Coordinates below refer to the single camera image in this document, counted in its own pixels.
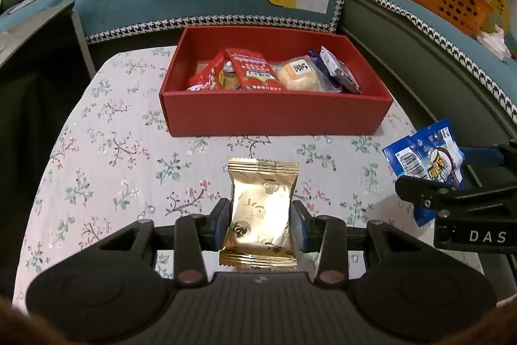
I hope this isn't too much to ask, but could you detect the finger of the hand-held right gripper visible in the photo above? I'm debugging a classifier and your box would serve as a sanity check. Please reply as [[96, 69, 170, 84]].
[[460, 141, 517, 178], [395, 173, 517, 223]]

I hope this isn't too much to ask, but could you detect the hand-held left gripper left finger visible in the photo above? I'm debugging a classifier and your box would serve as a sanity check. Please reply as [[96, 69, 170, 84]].
[[97, 197, 232, 287]]

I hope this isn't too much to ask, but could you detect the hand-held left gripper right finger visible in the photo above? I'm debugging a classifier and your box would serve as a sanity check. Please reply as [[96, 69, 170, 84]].
[[291, 199, 425, 287]]

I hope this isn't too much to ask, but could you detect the blue white snack packet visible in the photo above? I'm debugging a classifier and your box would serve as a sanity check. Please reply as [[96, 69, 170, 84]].
[[382, 119, 466, 228]]

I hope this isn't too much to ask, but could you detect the gold foil snack packet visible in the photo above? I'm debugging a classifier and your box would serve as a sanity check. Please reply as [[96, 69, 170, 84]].
[[218, 157, 300, 274]]

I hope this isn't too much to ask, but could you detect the red cardboard box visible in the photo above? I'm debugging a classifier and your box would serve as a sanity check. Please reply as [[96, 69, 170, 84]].
[[159, 26, 395, 137]]

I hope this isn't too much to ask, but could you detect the dark printed snack packet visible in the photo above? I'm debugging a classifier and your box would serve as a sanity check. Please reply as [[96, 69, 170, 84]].
[[319, 46, 362, 94]]

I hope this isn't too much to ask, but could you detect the red gummy candy packet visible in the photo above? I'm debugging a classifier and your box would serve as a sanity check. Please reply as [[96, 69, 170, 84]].
[[186, 51, 227, 92]]

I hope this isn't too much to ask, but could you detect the round pastry bun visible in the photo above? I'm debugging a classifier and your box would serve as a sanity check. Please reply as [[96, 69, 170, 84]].
[[277, 56, 330, 92]]

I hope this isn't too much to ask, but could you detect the long red snack packet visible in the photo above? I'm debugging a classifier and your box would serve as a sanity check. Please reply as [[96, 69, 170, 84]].
[[224, 48, 287, 91]]

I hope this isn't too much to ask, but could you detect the white crumpled tissue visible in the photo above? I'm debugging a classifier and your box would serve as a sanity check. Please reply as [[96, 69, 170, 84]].
[[477, 26, 513, 60]]

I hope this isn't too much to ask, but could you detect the floral tablecloth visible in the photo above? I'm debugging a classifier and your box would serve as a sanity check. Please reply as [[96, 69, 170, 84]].
[[12, 46, 485, 309]]

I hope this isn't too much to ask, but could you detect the yellow flat round object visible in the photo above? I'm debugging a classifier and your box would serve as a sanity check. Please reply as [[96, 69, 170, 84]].
[[480, 0, 512, 34]]

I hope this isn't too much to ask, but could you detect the green sofa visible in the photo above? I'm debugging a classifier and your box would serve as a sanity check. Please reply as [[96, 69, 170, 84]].
[[0, 0, 517, 152]]

